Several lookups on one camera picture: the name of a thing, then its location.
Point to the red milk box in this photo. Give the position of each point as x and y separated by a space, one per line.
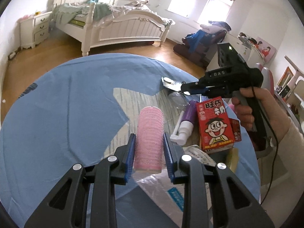
218 131

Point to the silver foil wrapper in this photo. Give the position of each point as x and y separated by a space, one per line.
171 84

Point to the person's right forearm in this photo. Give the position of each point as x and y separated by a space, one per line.
283 197

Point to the pile of dark clothes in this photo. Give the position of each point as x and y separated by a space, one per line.
196 46

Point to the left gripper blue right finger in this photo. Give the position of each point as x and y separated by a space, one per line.
170 157

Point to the white study desk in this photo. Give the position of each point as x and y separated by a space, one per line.
289 94

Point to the purple white pump bottle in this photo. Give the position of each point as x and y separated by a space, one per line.
185 124

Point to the clear plastic bottle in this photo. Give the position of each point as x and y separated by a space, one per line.
178 100

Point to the white wooden bed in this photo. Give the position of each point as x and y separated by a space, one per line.
96 23

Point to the person's right hand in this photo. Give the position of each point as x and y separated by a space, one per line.
278 120

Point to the framed child photo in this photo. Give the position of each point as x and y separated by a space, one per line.
266 50

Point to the white nightstand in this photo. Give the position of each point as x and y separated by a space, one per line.
34 30

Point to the pink grey desk chair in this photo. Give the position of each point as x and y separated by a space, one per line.
268 81

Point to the clear plastic bag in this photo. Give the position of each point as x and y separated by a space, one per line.
168 197

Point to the pink hair roller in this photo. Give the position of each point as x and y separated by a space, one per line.
149 141

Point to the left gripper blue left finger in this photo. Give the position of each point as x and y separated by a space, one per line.
129 156

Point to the blue round tablecloth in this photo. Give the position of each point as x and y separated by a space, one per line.
68 116

